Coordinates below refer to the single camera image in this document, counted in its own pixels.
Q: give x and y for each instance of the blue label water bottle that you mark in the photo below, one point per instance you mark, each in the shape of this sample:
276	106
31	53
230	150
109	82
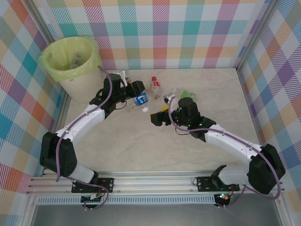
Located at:
141	99

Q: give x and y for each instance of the clear crushed plastic bottle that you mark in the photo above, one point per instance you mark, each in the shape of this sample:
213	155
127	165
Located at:
76	60

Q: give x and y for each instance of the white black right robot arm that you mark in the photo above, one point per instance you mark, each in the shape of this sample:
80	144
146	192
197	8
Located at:
265	169

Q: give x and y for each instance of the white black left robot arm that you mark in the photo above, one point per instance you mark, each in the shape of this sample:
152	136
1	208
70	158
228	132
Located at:
58	155

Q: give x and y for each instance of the cream round trash bin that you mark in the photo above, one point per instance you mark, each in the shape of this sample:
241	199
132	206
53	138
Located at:
82	87

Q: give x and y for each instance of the light green bin liner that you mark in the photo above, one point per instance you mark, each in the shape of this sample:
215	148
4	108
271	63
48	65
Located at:
68	73

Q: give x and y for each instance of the green label clear bottle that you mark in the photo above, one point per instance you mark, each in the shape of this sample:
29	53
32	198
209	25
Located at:
187	93

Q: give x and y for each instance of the brown label bottle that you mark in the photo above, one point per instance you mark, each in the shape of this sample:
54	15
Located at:
128	80

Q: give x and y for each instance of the small white plastic piece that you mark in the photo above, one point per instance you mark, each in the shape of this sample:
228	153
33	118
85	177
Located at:
132	107

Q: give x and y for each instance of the red cap cola bottle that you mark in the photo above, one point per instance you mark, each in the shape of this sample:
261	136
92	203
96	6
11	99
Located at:
155	84

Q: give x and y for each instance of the right small circuit board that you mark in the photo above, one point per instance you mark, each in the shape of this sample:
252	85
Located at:
223	197

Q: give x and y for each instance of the small circuit board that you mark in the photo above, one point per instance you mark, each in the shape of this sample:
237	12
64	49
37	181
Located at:
94	197
223	197

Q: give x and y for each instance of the left small circuit board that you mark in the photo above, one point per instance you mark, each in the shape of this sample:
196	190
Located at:
94	197

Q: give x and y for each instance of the aluminium mounting rail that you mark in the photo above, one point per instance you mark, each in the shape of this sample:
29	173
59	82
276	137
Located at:
152	182

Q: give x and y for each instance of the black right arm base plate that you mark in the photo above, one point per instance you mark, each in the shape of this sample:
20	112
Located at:
204	183

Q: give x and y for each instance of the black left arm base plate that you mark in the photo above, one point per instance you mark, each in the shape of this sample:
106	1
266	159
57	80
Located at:
105	184

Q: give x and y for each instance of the aluminium frame post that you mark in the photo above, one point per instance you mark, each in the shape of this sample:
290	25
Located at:
43	22
258	35

